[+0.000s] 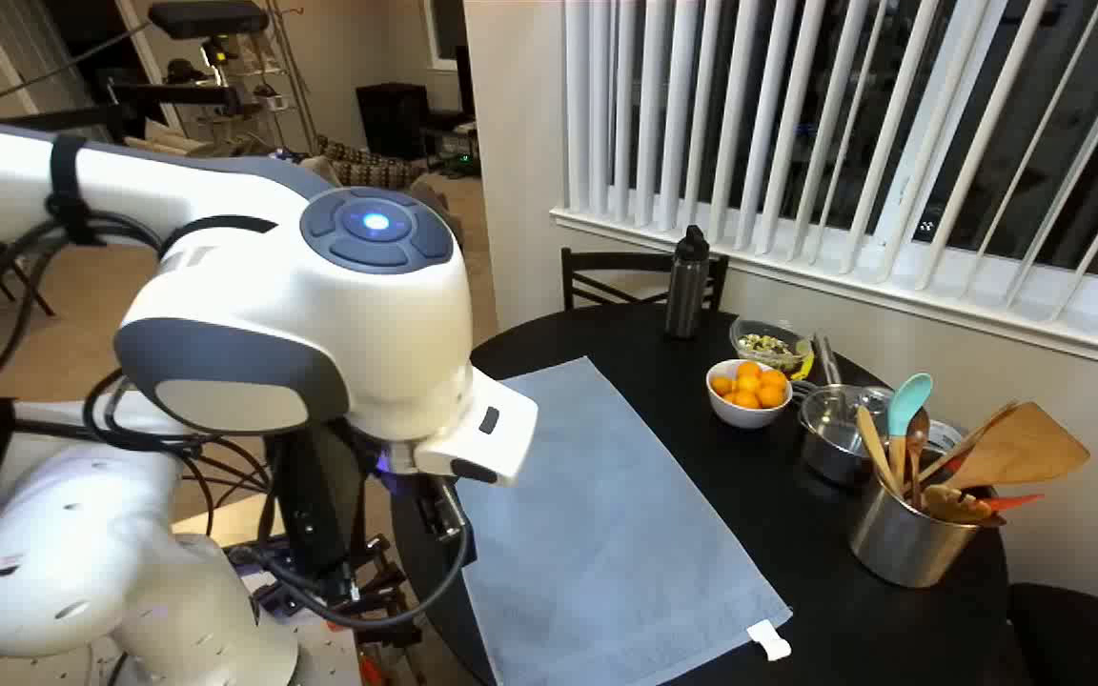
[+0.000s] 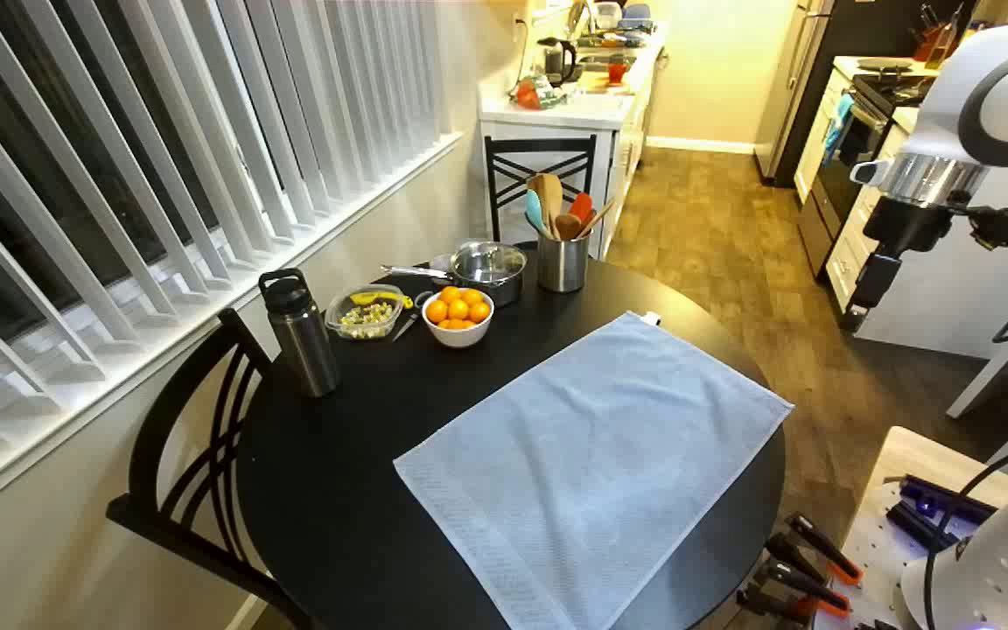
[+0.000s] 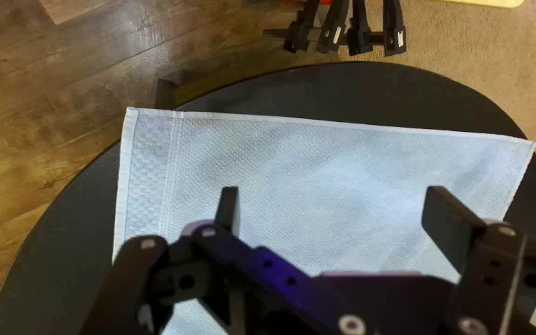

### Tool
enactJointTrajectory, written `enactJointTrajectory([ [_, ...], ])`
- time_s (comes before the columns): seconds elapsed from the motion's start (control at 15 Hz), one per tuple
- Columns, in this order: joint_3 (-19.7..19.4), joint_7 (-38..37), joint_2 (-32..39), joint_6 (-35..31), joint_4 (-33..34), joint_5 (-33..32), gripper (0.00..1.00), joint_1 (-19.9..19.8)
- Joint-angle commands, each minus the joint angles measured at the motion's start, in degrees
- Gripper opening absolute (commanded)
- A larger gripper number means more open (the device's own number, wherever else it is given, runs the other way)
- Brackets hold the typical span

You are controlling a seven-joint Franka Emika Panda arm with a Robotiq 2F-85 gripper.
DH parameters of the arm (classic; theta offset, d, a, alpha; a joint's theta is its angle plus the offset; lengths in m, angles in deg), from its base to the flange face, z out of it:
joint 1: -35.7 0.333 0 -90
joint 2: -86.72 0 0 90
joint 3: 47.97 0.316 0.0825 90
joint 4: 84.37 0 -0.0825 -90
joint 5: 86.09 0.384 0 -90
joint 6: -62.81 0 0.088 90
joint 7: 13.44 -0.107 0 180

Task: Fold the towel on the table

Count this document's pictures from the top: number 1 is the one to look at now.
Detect dark steel water bottle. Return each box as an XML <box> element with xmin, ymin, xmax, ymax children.
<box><xmin>663</xmin><ymin>224</ymin><xmax>715</xmax><ymax>342</ymax></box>

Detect steel pot with lid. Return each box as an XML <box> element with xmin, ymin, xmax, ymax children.
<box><xmin>795</xmin><ymin>334</ymin><xmax>901</xmax><ymax>492</ymax></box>

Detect wooden spoon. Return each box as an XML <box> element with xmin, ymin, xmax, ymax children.
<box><xmin>854</xmin><ymin>406</ymin><xmax>906</xmax><ymax>503</ymax></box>

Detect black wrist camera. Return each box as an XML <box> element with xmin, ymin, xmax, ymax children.
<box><xmin>414</xmin><ymin>473</ymin><xmax>481</xmax><ymax>567</ymax></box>

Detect white bowl of oranges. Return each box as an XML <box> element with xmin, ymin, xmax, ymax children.
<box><xmin>702</xmin><ymin>353</ymin><xmax>795</xmax><ymax>435</ymax></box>

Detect white window sill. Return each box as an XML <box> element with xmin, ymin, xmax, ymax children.
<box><xmin>546</xmin><ymin>206</ymin><xmax>1098</xmax><ymax>380</ymax></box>

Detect black wooden chair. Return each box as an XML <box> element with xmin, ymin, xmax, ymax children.
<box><xmin>556</xmin><ymin>243</ymin><xmax>733</xmax><ymax>318</ymax></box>

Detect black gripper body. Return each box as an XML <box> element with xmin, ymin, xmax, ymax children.
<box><xmin>270</xmin><ymin>425</ymin><xmax>377</xmax><ymax>604</ymax></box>

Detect white vertical window blinds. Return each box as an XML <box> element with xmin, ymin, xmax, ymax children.
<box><xmin>556</xmin><ymin>0</ymin><xmax>1098</xmax><ymax>334</ymax></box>

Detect teal silicone spatula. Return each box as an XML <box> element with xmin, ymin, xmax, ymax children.
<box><xmin>885</xmin><ymin>371</ymin><xmax>936</xmax><ymax>450</ymax></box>

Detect red spatula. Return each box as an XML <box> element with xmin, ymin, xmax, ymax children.
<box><xmin>971</xmin><ymin>488</ymin><xmax>1044</xmax><ymax>520</ymax></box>

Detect bowl of green food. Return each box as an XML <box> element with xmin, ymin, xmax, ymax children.
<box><xmin>728</xmin><ymin>318</ymin><xmax>816</xmax><ymax>378</ymax></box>

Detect black exercise bench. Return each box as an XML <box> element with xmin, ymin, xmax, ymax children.
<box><xmin>11</xmin><ymin>0</ymin><xmax>295</xmax><ymax>144</ymax></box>

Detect light blue towel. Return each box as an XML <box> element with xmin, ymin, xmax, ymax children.
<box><xmin>448</xmin><ymin>353</ymin><xmax>795</xmax><ymax>686</ymax></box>

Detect wooden spatula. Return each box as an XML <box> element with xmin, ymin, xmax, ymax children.
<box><xmin>936</xmin><ymin>399</ymin><xmax>1094</xmax><ymax>497</ymax></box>

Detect black speaker box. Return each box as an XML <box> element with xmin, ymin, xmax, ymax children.
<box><xmin>354</xmin><ymin>82</ymin><xmax>439</xmax><ymax>165</ymax></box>

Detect steel utensil holder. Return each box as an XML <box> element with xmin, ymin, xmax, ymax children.
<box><xmin>846</xmin><ymin>475</ymin><xmax>979</xmax><ymax>596</ymax></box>

